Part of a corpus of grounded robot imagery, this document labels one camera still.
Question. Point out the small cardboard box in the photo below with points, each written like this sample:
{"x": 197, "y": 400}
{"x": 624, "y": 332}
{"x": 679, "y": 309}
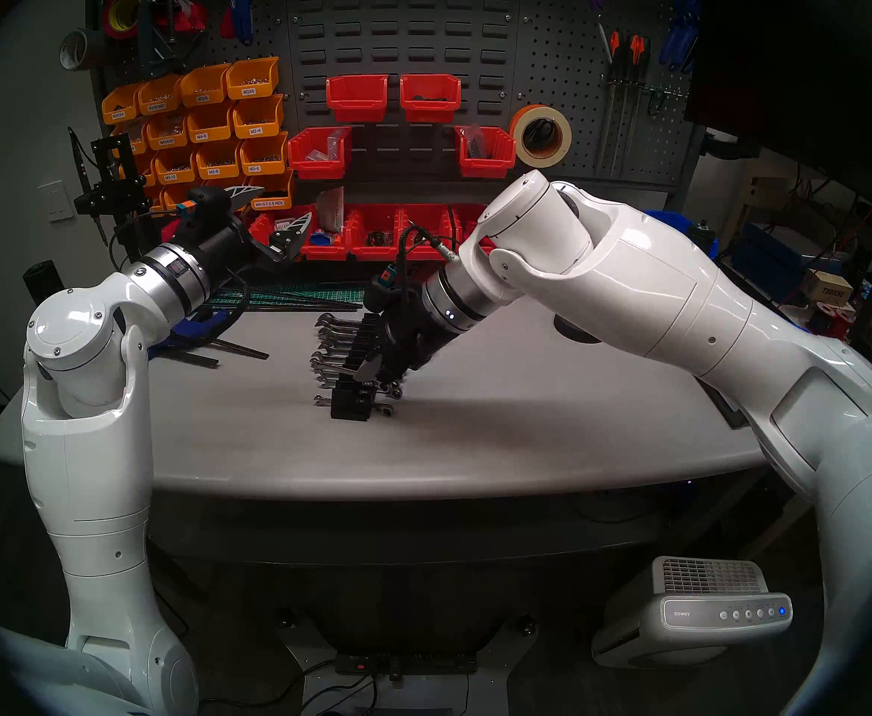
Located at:
{"x": 827, "y": 289}

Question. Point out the red hanging tool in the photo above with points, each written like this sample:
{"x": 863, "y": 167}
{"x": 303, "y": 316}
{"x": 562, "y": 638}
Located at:
{"x": 191, "y": 17}

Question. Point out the yellow bin labelled M2.5-5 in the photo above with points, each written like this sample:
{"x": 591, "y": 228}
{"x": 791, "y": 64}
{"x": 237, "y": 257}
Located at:
{"x": 219, "y": 180}

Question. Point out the yellow bin labelled M2.5-6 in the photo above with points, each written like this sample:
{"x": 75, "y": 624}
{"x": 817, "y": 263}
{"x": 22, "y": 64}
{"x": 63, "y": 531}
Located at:
{"x": 177, "y": 194}

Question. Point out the grey robot pedestal base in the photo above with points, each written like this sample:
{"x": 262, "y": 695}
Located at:
{"x": 406, "y": 699}

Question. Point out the blue bar clamp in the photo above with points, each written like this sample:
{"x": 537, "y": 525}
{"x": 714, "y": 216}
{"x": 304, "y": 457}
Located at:
{"x": 203, "y": 321}

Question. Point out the chrome 11/16 inch wrench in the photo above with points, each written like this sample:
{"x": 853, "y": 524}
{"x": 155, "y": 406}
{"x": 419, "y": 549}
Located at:
{"x": 329, "y": 333}

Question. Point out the yellow bin labelled M3-4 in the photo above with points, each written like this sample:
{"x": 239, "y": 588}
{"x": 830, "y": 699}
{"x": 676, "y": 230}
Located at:
{"x": 258, "y": 119}

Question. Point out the black monitor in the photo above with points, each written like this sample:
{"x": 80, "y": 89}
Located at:
{"x": 801, "y": 66}

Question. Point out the clear plastic parts bag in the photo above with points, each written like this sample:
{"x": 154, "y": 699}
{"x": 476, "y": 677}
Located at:
{"x": 475, "y": 142}
{"x": 335, "y": 144}

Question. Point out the cream masking tape roll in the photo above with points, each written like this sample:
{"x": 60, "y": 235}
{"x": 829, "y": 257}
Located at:
{"x": 516, "y": 136}

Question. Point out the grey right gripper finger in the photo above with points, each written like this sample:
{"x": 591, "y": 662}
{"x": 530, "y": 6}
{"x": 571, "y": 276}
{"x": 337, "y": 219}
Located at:
{"x": 369, "y": 368}
{"x": 398, "y": 369}

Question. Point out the blue white packet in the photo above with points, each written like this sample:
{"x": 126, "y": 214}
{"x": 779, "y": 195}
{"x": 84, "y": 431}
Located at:
{"x": 322, "y": 239}

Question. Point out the blue plastic bin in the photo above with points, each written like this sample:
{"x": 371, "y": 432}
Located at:
{"x": 667, "y": 216}

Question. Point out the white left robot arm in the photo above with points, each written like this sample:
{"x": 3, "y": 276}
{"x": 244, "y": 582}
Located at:
{"x": 92, "y": 461}

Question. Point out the yellow bin labelled M3-6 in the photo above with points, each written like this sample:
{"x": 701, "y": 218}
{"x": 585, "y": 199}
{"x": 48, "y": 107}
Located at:
{"x": 264, "y": 159}

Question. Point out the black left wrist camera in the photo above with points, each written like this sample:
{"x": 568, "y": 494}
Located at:
{"x": 208, "y": 201}

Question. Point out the black power strip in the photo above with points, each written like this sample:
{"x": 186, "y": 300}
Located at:
{"x": 421, "y": 664}

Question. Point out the dark blue crate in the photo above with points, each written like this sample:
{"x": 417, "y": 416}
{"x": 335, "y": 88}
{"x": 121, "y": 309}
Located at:
{"x": 760, "y": 263}

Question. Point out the yellow bin labelled M4-6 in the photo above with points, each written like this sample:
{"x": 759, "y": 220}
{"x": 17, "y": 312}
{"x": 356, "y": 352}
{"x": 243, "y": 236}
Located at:
{"x": 210, "y": 125}

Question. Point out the red wall bin with bags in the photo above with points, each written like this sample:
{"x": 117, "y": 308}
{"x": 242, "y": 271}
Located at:
{"x": 492, "y": 166}
{"x": 316, "y": 168}

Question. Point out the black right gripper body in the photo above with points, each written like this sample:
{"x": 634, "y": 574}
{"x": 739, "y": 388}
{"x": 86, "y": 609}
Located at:
{"x": 404, "y": 334}

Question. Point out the black tape roll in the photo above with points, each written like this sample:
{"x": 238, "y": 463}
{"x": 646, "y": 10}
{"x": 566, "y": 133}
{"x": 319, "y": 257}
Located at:
{"x": 574, "y": 333}

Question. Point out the white wall switch plate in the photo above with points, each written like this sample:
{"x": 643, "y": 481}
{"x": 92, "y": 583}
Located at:
{"x": 55, "y": 201}

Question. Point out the orange black screwdriver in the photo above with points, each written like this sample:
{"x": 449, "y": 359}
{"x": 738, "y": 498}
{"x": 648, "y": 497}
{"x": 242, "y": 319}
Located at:
{"x": 637, "y": 51}
{"x": 615, "y": 47}

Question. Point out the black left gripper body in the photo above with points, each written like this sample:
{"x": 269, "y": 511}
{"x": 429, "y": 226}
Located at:
{"x": 227, "y": 248}

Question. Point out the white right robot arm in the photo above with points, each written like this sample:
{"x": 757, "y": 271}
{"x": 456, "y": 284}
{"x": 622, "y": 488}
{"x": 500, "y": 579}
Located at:
{"x": 667, "y": 297}

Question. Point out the chrome 5/8 inch wrench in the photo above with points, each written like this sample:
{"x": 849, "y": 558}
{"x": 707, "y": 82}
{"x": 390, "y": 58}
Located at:
{"x": 331, "y": 341}

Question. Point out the chrome 1/4 inch wrench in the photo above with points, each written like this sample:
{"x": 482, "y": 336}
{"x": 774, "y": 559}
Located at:
{"x": 322, "y": 400}

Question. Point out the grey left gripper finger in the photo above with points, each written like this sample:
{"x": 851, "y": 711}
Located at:
{"x": 240, "y": 193}
{"x": 294, "y": 233}

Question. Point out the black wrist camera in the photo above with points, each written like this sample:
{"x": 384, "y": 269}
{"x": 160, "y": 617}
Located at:
{"x": 385, "y": 289}
{"x": 208, "y": 201}

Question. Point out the red bin with manual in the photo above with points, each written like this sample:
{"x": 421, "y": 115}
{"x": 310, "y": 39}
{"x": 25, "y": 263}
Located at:
{"x": 327, "y": 255}

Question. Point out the chrome 3/8 inch wrench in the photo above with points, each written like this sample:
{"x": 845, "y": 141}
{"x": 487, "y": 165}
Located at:
{"x": 324, "y": 377}

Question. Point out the black probe pen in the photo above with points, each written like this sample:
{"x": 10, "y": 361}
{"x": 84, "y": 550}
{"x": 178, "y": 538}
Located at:
{"x": 85, "y": 177}

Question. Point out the green cutting mat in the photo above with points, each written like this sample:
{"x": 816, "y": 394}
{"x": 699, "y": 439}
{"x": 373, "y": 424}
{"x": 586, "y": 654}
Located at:
{"x": 294, "y": 297}

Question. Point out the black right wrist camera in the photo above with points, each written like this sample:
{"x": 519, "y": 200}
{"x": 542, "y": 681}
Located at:
{"x": 385, "y": 289}

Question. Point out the red bin with clear bag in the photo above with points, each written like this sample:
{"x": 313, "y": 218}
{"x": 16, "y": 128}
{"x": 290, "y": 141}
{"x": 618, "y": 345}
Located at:
{"x": 260, "y": 228}

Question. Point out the yellow bin labelled M3-12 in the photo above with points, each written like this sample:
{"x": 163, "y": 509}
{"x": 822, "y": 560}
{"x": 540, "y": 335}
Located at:
{"x": 174, "y": 168}

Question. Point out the black hanging clamp tool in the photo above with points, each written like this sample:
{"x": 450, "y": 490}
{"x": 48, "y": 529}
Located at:
{"x": 154, "y": 51}

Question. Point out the yellow bin labelled M3-8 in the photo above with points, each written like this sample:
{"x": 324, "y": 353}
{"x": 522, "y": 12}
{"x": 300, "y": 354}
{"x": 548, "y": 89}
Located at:
{"x": 219, "y": 162}

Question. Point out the grey tool wall panel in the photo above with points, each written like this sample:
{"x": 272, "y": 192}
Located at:
{"x": 406, "y": 28}

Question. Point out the white air purifier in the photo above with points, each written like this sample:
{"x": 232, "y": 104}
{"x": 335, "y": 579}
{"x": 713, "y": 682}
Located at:
{"x": 704, "y": 617}

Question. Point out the yellow bin labelled M4-0.7 HEX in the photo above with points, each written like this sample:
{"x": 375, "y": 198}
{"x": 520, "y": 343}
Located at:
{"x": 275, "y": 196}

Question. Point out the chrome 7/16 inch wrench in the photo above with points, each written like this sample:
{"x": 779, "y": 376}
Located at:
{"x": 322, "y": 368}

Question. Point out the yellow parts bin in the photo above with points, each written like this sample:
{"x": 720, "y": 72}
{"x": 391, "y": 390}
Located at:
{"x": 137, "y": 134}
{"x": 146, "y": 171}
{"x": 154, "y": 196}

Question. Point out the black wrench holder rack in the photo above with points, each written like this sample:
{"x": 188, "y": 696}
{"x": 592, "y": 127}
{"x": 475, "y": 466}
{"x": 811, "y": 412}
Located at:
{"x": 350, "y": 409}

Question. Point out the grey tape roll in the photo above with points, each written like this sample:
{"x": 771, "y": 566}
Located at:
{"x": 86, "y": 42}

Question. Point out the clear bag with manual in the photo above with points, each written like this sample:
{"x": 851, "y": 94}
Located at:
{"x": 331, "y": 209}

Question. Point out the yellow bin labelled M4X4X6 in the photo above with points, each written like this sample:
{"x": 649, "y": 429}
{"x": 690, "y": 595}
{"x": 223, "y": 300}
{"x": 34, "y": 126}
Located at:
{"x": 167, "y": 131}

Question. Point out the red yellow tape roll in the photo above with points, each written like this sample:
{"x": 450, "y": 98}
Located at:
{"x": 110, "y": 17}

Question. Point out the black stand frame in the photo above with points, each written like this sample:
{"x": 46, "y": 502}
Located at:
{"x": 727, "y": 410}

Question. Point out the yellow bin labelled M3X5X4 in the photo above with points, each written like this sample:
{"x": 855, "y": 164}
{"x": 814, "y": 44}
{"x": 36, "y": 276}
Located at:
{"x": 122, "y": 104}

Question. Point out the red stacking bin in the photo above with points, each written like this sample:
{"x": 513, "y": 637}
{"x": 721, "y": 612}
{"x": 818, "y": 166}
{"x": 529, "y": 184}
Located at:
{"x": 427, "y": 221}

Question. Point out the red bin with black parts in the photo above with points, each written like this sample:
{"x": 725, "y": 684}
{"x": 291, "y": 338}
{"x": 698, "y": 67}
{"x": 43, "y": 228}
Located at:
{"x": 372, "y": 253}

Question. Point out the chrome 3/4 inch wrench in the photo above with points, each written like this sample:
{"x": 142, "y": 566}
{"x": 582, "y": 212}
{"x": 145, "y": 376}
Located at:
{"x": 327, "y": 320}

